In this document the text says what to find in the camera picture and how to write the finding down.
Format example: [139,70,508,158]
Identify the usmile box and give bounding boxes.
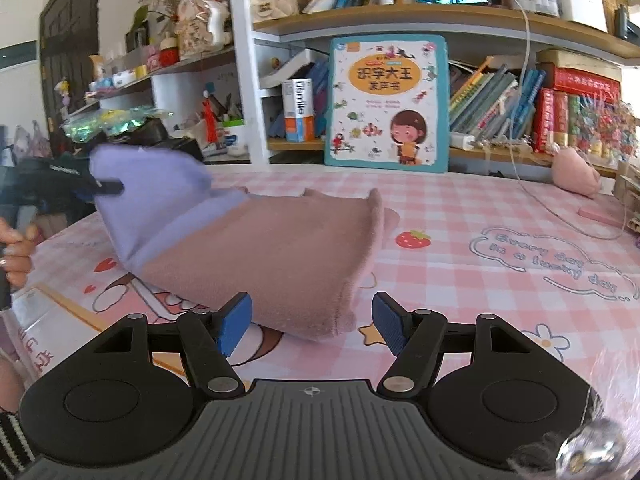
[282,78,314,143]

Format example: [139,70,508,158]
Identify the red tassel ornament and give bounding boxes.
[203,90,218,144]

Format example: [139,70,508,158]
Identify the red dictionary books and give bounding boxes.
[533,48,622,158]

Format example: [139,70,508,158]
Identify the person's left hand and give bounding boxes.
[0,219,38,289]

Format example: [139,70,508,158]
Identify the wooden bookshelf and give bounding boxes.
[224,0,640,181]

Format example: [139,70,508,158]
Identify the pink plush toy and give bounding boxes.
[551,148,601,198]

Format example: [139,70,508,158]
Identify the children's sound book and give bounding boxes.
[324,34,450,174]

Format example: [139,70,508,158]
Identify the white charging cable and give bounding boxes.
[487,0,632,241]

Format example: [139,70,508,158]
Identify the pink checkered tablecloth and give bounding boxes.
[6,166,639,380]

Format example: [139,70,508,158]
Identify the white pen holder can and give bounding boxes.
[222,119,248,157]

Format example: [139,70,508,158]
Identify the row of upright books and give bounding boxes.
[449,56,546,145]

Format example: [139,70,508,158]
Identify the purple and pink sweater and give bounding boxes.
[89,145,399,340]

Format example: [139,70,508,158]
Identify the white charger plug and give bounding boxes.
[449,132,476,151]

